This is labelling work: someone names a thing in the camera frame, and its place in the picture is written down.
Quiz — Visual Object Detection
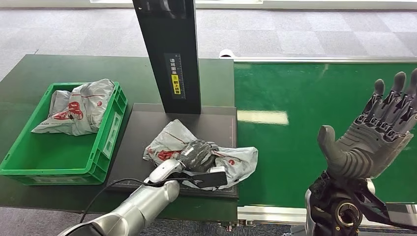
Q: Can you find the aluminium conveyor frame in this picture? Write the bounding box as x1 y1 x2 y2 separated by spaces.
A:
219 49 417 236

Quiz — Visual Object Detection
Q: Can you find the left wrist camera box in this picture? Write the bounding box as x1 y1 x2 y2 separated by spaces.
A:
190 167 228 189

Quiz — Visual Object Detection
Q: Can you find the crumpled grey courier bag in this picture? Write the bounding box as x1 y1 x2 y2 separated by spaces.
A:
30 79 115 137

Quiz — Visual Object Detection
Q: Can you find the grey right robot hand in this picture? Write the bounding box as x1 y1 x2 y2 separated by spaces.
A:
317 68 417 179

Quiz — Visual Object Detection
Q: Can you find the long grey courier bag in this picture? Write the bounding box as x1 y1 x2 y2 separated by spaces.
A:
143 119 259 191

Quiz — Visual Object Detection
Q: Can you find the clear crate label pocket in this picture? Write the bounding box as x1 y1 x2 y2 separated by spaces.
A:
102 112 122 159

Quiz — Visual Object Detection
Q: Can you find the green conveyor belt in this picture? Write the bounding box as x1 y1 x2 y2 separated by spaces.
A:
234 61 417 209

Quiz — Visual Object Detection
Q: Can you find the black inbound scanning machine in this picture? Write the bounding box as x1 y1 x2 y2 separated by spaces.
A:
106 0 239 199

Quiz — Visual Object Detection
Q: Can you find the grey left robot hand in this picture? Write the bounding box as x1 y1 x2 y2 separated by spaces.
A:
178 140 219 173

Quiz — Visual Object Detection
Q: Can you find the black yellow column label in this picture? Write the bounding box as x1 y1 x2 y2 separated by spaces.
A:
164 53 186 100

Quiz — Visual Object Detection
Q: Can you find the green plastic crate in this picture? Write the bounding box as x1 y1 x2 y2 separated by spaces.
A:
0 81 128 186

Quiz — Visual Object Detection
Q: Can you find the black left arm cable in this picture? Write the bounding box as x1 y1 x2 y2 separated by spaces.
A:
79 177 196 225

